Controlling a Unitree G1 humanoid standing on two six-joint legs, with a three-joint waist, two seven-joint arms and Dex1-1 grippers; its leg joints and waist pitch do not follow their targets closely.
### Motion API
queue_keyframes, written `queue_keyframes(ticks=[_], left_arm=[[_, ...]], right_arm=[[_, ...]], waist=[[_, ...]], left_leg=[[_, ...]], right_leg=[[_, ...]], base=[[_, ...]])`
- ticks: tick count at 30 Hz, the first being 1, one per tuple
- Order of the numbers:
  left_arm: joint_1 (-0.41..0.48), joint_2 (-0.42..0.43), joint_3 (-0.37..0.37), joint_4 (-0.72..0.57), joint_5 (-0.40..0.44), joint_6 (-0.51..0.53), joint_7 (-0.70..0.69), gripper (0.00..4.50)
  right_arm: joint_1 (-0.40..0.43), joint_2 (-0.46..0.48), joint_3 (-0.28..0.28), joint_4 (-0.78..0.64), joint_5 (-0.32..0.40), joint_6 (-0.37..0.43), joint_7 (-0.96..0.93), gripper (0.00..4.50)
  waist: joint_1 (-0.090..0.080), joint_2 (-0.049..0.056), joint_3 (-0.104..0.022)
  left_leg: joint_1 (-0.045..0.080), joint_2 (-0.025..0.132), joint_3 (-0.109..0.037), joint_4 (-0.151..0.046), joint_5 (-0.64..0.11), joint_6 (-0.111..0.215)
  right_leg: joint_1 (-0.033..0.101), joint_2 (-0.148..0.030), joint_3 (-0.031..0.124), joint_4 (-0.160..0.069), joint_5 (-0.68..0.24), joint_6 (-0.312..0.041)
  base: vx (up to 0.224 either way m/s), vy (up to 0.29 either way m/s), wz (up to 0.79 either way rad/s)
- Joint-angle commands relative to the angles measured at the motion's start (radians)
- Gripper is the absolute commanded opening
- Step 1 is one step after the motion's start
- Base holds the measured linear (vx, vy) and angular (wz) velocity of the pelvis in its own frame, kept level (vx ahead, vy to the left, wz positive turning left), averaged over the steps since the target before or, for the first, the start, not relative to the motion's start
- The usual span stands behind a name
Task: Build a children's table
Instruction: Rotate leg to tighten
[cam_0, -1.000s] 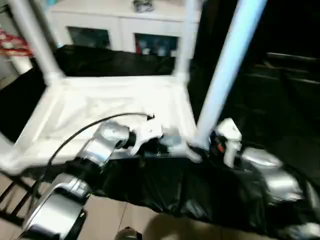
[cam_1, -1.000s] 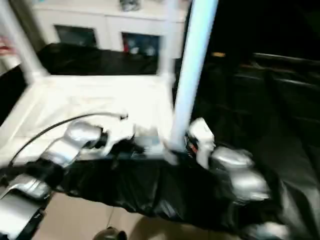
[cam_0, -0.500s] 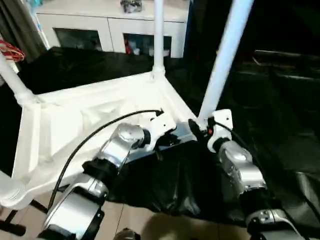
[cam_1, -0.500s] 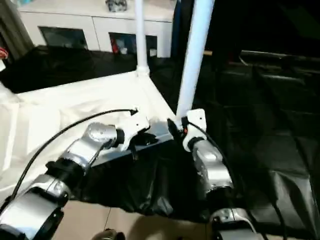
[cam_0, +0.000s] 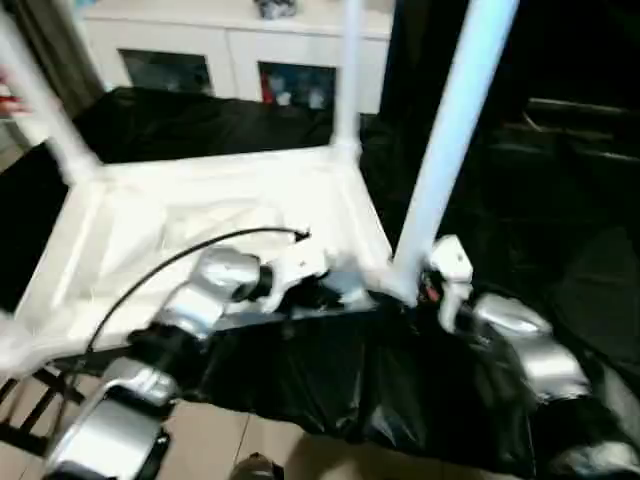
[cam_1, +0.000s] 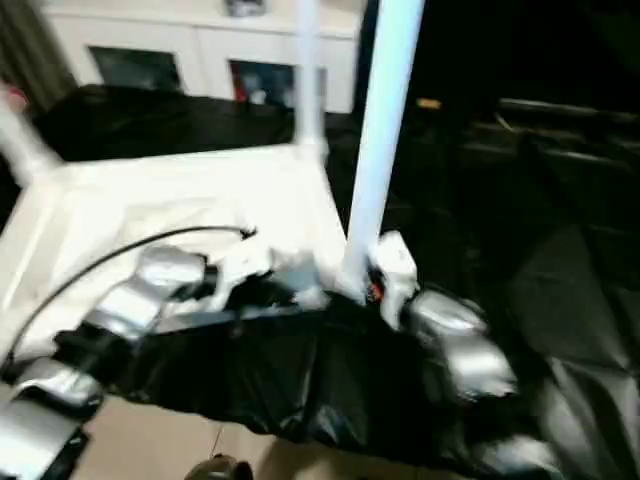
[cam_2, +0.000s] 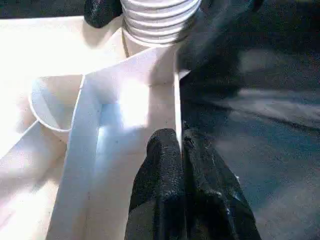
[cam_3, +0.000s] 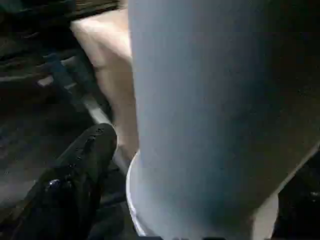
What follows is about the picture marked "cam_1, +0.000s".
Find white plastic table top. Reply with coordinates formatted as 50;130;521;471
0;141;362;352

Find black shiny mat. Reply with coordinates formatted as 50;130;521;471
0;83;640;480

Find grey robot foot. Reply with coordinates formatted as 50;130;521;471
183;452;255;480

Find white cabinet with glass doors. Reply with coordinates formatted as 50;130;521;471
43;0;362;117

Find black flat bar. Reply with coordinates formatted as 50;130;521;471
498;97;640;125

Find black cabinet with gold label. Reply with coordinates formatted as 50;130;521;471
352;0;640;141

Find black silver wrapped bundle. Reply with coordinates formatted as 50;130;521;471
224;0;267;20

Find red clothes hangers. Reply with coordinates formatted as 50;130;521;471
0;83;27;110

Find grey curtain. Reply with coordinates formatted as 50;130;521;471
0;0;77;110

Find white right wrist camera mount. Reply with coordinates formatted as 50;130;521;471
371;231;422;330

